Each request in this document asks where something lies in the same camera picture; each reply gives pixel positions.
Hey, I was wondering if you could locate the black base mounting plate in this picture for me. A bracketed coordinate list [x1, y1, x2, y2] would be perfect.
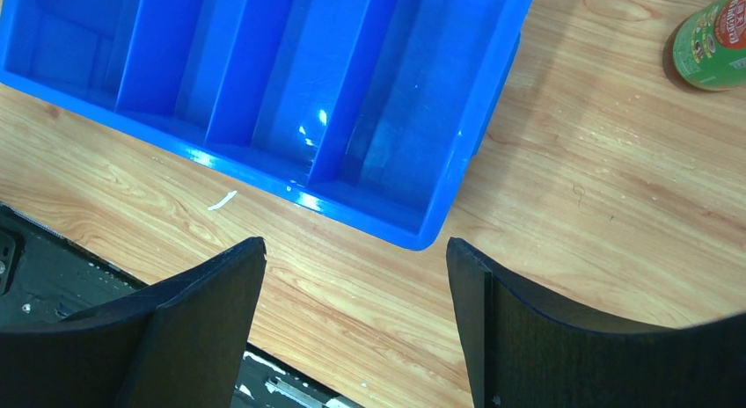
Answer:
[1, 206, 352, 407]

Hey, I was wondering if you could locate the blue plastic divided bin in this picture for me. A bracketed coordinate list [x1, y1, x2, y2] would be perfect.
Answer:
[1, 0, 532, 251]

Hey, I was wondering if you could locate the green label sauce bottle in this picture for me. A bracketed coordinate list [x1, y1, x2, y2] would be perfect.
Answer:
[663, 0, 745, 91]

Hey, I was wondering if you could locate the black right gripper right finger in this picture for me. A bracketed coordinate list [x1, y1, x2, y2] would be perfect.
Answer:
[446, 237, 745, 407]

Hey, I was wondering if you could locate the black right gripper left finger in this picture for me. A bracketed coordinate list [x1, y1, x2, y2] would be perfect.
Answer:
[1, 237, 267, 407]

